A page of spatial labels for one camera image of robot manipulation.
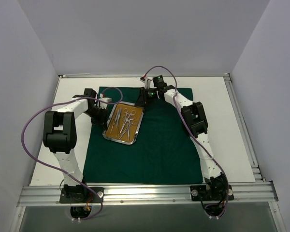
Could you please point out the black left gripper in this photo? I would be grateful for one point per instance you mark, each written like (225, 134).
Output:
(98, 120)

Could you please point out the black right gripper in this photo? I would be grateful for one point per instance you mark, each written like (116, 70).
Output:
(140, 101)

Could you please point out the steel surgical scissors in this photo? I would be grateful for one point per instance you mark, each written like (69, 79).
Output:
(129, 120)

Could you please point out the steel tray with brown liner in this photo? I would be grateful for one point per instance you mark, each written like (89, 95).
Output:
(134, 129)

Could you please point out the dark green surgical cloth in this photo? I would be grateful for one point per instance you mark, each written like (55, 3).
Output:
(162, 154)

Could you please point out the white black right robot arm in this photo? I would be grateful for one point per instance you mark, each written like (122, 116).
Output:
(194, 120)

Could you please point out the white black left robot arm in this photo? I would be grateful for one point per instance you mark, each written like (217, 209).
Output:
(60, 134)

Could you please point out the steel hemostat forceps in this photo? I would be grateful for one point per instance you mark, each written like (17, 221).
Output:
(122, 131)

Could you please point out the steel tweezers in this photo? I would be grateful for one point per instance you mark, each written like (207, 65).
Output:
(116, 119)

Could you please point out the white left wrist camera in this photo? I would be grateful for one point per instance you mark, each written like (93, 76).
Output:
(104, 100)

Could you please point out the steel scalpel handle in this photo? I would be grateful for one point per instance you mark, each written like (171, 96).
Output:
(120, 120)

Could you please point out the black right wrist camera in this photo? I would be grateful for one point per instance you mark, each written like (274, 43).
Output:
(158, 82)

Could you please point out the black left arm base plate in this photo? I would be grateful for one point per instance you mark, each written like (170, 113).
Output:
(77, 194)

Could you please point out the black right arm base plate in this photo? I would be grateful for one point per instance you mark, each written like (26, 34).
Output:
(213, 189)

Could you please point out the aluminium right frame rail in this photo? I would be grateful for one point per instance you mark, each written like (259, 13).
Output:
(243, 130)

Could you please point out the aluminium frame rail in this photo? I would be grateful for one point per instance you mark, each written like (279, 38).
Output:
(134, 194)
(243, 130)

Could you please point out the aluminium front frame rail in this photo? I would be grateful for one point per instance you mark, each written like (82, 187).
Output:
(134, 194)

